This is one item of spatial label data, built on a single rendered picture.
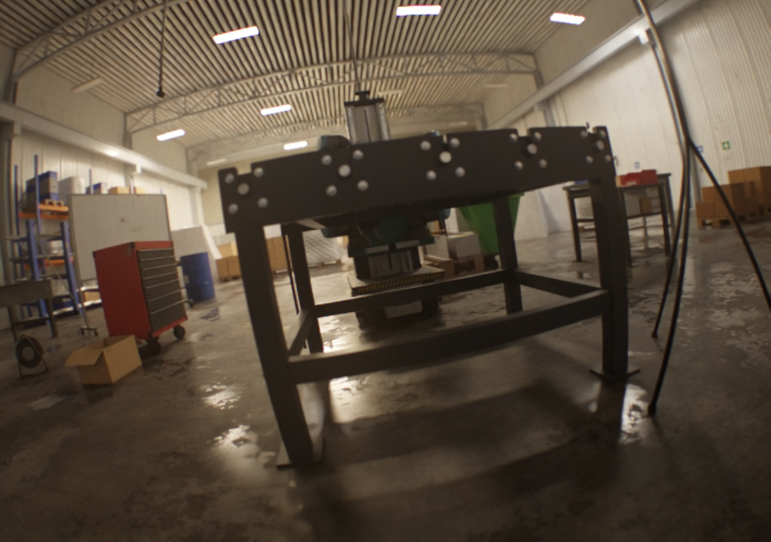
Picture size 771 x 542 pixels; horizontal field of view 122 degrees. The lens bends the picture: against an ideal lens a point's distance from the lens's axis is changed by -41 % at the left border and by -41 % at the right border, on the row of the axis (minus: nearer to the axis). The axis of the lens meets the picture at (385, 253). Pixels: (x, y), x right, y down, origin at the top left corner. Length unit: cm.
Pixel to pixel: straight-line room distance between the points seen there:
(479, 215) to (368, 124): 194
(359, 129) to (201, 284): 477
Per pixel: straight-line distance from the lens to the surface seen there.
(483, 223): 440
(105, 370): 270
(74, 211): 564
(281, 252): 1000
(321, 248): 1002
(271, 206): 106
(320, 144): 258
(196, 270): 694
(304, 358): 110
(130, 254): 311
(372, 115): 308
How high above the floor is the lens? 67
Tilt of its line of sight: 3 degrees down
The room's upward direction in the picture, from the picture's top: 9 degrees counter-clockwise
